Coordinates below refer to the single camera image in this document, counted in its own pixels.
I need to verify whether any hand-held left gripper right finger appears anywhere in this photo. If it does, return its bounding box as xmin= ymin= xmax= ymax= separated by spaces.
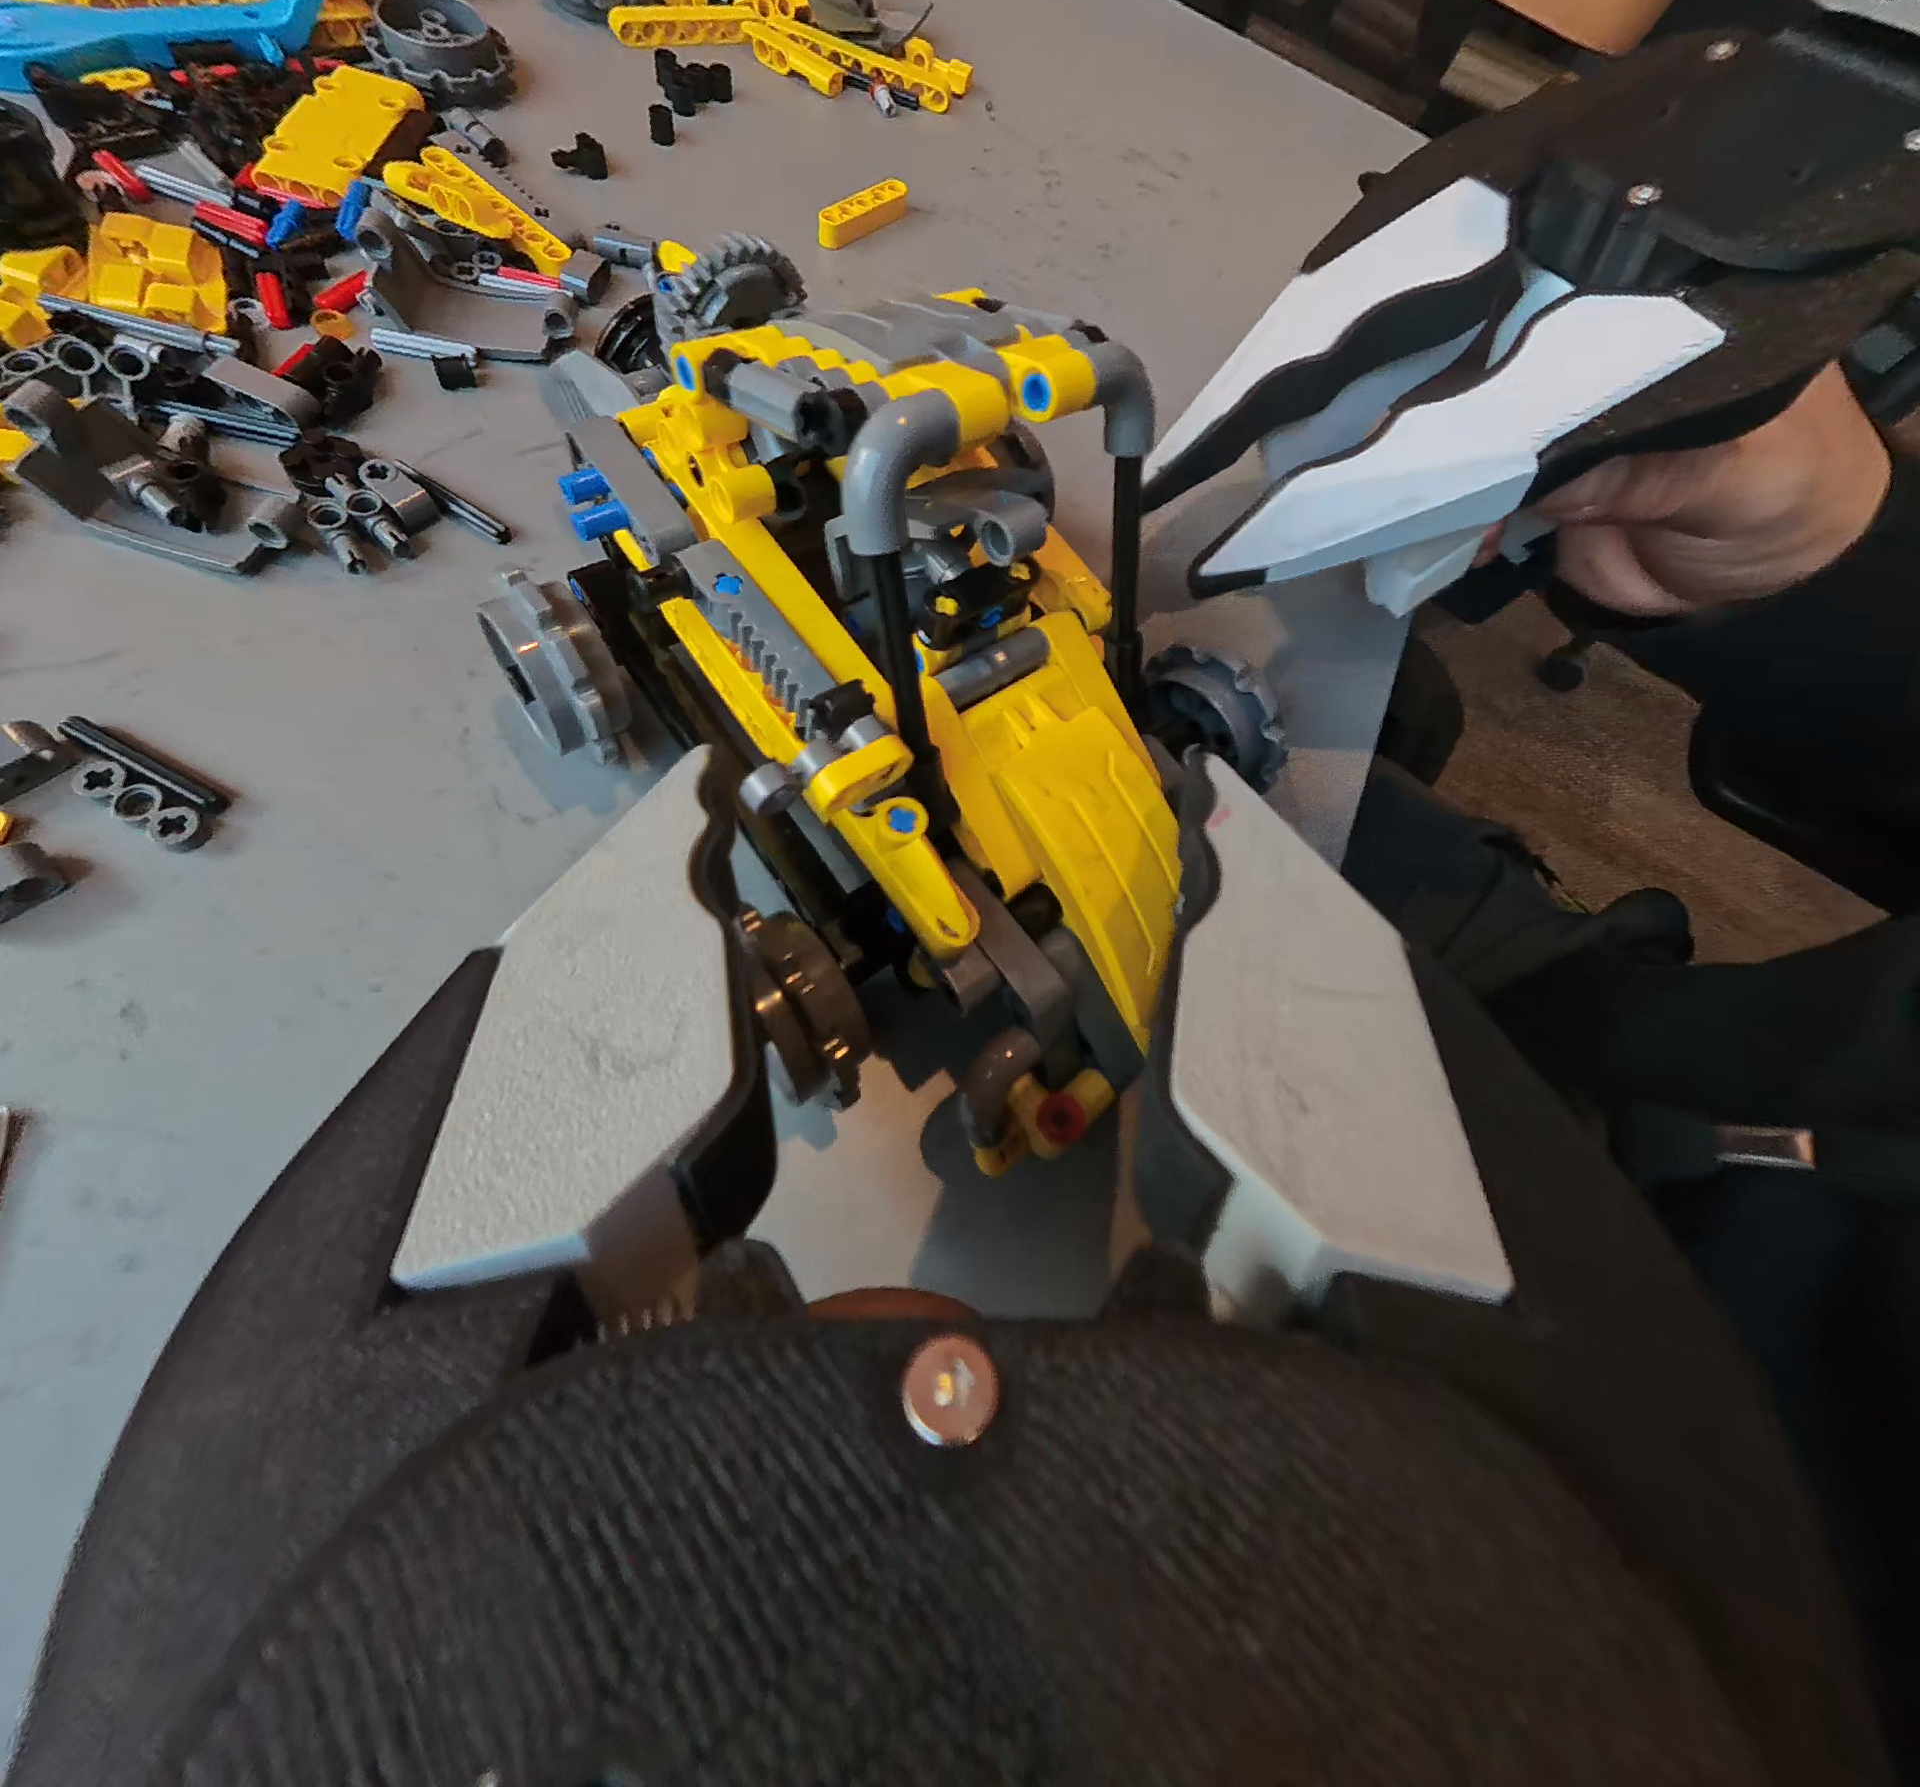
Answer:
xmin=1128 ymin=751 xmax=1515 ymax=1315

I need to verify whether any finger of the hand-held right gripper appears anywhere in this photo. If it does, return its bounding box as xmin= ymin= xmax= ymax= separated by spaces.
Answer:
xmin=1189 ymin=287 xmax=1732 ymax=608
xmin=1138 ymin=172 xmax=1521 ymax=519

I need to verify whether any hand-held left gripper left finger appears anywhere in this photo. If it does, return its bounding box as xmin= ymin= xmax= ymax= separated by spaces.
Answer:
xmin=390 ymin=745 xmax=784 ymax=1335

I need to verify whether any yellow toy brick vehicle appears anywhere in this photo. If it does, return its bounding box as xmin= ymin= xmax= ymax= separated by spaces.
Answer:
xmin=479 ymin=234 xmax=1290 ymax=1182

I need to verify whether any person's right hand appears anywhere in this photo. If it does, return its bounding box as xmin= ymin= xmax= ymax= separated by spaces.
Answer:
xmin=1473 ymin=360 xmax=1895 ymax=619

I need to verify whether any person's black clothing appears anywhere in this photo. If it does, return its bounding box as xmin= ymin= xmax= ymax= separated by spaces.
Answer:
xmin=1341 ymin=468 xmax=1920 ymax=1787

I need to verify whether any cluster of yellow beams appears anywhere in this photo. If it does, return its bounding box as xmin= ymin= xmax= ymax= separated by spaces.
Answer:
xmin=608 ymin=0 xmax=975 ymax=117

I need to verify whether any black connector cluster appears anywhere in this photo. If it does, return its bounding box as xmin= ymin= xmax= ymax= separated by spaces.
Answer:
xmin=644 ymin=51 xmax=738 ymax=149

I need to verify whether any pile of loose brick pieces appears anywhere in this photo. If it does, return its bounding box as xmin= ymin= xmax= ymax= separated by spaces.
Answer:
xmin=0 ymin=16 xmax=632 ymax=572

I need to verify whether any dark loose toy wheel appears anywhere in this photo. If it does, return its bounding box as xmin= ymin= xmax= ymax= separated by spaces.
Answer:
xmin=365 ymin=0 xmax=505 ymax=102

